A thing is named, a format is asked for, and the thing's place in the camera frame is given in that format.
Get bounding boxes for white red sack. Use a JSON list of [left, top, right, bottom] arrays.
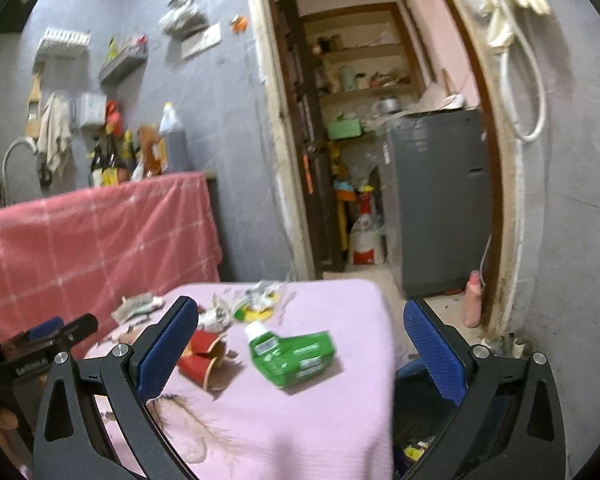
[[349, 193, 385, 266]]

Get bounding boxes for green plastic package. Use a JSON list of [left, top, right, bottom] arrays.
[[245, 322, 336, 389]]

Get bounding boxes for grey wall shelf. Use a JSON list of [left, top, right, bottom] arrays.
[[98, 44, 148, 87]]

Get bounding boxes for red checkered cloth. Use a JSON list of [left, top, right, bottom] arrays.
[[0, 172, 222, 353]]

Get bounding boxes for white wall dispenser box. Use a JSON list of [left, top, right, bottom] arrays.
[[78, 92, 107, 128]]

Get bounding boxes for wooden shelf unit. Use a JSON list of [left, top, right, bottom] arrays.
[[301, 2, 425, 125]]

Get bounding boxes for chrome faucet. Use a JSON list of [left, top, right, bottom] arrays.
[[0, 136, 38, 206]]

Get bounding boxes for dark sauce bottle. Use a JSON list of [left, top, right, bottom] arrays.
[[90, 134, 121, 188]]

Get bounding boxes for red paper cup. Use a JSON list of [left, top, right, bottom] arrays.
[[178, 330, 228, 392]]

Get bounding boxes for pink bottle on floor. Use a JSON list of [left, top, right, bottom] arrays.
[[463, 270, 482, 328]]

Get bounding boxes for hanging beige towel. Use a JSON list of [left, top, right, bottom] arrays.
[[38, 92, 71, 177]]

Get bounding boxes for paper scrap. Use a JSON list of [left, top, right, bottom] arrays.
[[111, 292, 164, 325]]

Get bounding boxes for wooden cutting board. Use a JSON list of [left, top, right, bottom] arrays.
[[26, 73, 42, 140]]

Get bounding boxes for blue lined trash bin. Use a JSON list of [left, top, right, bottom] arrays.
[[392, 359, 455, 479]]

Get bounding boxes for person's hand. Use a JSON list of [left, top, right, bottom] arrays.
[[0, 408, 18, 465]]

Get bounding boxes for green box on shelf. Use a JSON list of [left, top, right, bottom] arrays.
[[327, 119, 363, 141]]

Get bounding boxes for grey washing machine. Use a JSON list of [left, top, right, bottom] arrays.
[[376, 108, 492, 297]]

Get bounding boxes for pink floral tablecloth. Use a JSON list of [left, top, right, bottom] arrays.
[[78, 278, 397, 480]]

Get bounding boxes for white wall rack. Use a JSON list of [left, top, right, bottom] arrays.
[[35, 27, 91, 60]]

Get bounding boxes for clear bag yellow green pieces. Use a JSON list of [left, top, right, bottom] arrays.
[[232, 281, 285, 324]]

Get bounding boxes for white hose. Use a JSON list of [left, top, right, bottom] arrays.
[[482, 0, 553, 143]]

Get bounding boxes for large dark liquid jug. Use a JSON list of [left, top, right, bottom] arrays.
[[158, 102, 190, 174]]

